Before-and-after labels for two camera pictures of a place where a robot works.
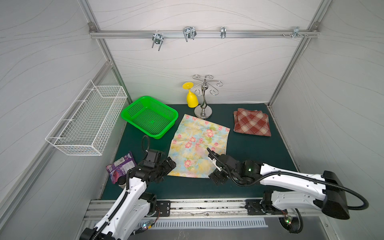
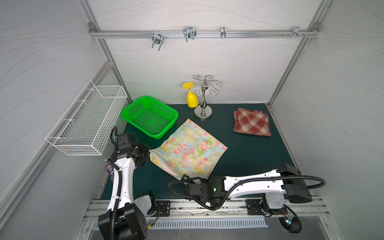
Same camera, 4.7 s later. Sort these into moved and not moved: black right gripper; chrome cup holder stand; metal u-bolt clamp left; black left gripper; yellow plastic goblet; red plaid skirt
Moved: black right gripper; black left gripper
Not moved: chrome cup holder stand; metal u-bolt clamp left; yellow plastic goblet; red plaid skirt
